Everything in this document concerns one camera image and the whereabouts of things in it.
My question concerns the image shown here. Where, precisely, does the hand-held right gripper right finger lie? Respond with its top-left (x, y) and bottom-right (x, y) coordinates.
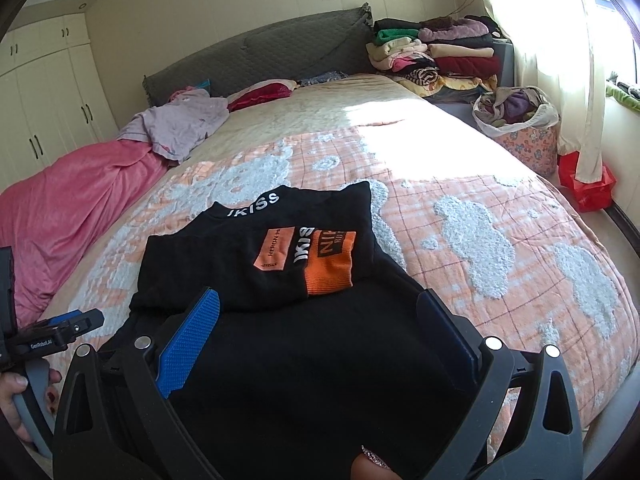
top-left (416, 288), bottom-right (583, 480)

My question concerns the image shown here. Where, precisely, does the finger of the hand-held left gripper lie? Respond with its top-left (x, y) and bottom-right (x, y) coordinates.
top-left (39, 310), bottom-right (86, 332)
top-left (65, 308), bottom-right (105, 347)

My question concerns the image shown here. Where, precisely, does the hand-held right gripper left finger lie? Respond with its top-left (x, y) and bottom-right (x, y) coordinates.
top-left (52, 287), bottom-right (221, 480)

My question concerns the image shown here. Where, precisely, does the black sweater with orange cuffs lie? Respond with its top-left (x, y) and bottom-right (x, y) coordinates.
top-left (97, 180), bottom-right (481, 480)

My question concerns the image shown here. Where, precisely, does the floral laundry basket with clothes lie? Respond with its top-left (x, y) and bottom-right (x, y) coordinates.
top-left (472, 86), bottom-right (560, 177)

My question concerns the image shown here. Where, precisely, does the pile of folded clothes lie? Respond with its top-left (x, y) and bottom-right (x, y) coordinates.
top-left (366, 15), bottom-right (503, 97)

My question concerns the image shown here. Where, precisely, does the person's left hand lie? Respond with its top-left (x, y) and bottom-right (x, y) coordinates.
top-left (0, 367), bottom-right (63, 443)

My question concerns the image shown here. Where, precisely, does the person's right hand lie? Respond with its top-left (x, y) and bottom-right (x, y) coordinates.
top-left (350, 445), bottom-right (401, 480)

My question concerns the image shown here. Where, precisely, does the pink blanket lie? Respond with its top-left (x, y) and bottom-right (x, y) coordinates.
top-left (0, 139), bottom-right (171, 313)

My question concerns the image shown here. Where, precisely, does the peach checkered bedspread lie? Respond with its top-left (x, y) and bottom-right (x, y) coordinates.
top-left (40, 74), bottom-right (626, 416)

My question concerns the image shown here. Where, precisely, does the red bag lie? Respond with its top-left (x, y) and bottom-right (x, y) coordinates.
top-left (557, 151), bottom-right (618, 213)

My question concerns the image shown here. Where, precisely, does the lilac garment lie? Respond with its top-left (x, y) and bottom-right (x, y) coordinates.
top-left (117, 87), bottom-right (231, 163)

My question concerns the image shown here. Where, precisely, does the cream wardrobe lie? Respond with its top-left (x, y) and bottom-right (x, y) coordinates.
top-left (0, 12), bottom-right (118, 193)

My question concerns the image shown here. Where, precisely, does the red garment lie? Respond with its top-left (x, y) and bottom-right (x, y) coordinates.
top-left (227, 79), bottom-right (296, 113)

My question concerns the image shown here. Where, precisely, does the grey bedside cabinet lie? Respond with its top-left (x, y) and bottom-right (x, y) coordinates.
top-left (435, 40), bottom-right (516, 107)

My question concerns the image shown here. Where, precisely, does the blue patterned garment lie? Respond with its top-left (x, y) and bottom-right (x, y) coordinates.
top-left (299, 71), bottom-right (348, 87)

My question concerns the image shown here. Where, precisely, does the grey quilted headboard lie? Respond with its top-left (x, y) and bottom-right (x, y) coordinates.
top-left (142, 3), bottom-right (375, 108)

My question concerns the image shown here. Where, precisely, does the cream curtain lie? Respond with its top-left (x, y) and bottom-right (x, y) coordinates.
top-left (475, 0), bottom-right (608, 183)

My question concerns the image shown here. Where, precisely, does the green cloth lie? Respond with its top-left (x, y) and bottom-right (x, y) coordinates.
top-left (605, 77), bottom-right (640, 111)

